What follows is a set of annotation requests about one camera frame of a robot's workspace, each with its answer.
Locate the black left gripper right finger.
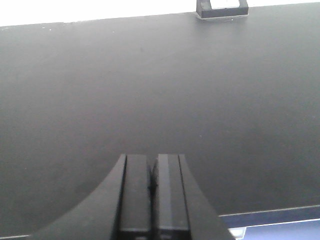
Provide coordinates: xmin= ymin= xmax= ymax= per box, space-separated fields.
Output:
xmin=152 ymin=154 xmax=234 ymax=240

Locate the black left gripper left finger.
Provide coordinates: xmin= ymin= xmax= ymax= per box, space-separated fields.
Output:
xmin=28 ymin=154 xmax=152 ymax=240

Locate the black socket housing box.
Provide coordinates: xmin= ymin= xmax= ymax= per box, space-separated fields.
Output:
xmin=196 ymin=0 xmax=249 ymax=19

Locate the white wall power socket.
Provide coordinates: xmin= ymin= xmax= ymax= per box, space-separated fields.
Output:
xmin=210 ymin=0 xmax=240 ymax=10

